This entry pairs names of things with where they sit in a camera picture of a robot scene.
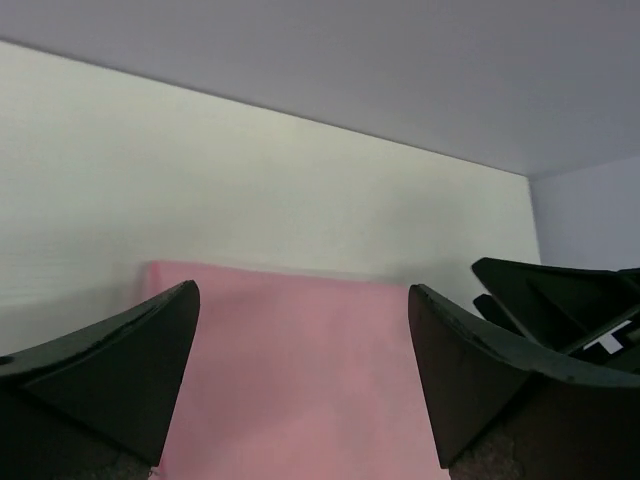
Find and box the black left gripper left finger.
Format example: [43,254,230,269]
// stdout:
[1,280,200,479]

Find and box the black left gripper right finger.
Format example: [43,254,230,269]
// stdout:
[408,285,639,479]

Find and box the pink t shirt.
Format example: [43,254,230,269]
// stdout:
[145,261,446,479]

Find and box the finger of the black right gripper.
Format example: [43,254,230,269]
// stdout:
[472,258,639,374]

